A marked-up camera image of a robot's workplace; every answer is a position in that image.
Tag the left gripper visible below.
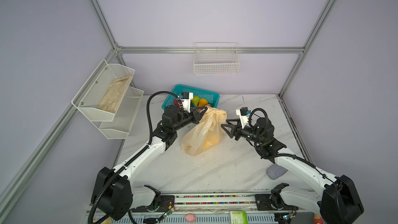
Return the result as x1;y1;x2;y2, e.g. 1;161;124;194
172;106;207;132

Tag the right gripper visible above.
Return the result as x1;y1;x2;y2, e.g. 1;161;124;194
220;118;263;145

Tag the beige plastic bag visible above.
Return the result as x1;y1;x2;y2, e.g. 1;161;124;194
181;107;227;156

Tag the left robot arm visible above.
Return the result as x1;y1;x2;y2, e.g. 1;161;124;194
88;92;207;224

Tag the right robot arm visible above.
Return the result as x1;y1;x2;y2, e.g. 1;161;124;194
221;107;364;224

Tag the orange mango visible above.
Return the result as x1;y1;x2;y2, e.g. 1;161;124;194
198;99;208;107

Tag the green pear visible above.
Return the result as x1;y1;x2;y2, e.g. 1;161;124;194
191;95;201;107

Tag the teal plastic basket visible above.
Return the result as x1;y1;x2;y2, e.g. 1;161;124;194
171;84;220;108

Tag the grey sponge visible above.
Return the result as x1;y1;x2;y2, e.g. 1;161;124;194
266;164;288;180

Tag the white mesh lower shelf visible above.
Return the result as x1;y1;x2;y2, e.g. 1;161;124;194
98;87;144;140

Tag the white mesh shelf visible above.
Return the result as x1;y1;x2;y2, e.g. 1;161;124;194
72;60;135;122
98;87;144;140

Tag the beige cloth in shelf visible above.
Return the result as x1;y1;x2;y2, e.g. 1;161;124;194
97;76;133;114

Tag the green box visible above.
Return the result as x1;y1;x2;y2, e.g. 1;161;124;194
230;211;248;224

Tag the white mesh upper shelf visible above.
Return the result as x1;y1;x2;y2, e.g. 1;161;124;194
72;60;135;122

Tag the pink pig toy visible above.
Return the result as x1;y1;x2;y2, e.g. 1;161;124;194
185;214;197;223

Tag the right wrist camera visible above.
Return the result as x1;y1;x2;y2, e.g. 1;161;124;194
236;107;251;128

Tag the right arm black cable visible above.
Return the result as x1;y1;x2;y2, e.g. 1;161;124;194
248;108;340;187

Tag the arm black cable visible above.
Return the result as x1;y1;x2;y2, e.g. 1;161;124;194
87;91;179;224
248;108;340;187

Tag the white wire wall basket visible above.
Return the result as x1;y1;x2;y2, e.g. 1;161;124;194
193;42;240;76

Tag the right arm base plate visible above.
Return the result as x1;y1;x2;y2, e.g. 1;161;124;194
255;194;298;211

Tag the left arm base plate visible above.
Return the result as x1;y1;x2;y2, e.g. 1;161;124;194
130;195;175;213

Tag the aluminium front rail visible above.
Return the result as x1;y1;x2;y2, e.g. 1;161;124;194
81;190;350;224

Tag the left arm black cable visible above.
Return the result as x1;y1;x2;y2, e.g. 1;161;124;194
87;91;179;224

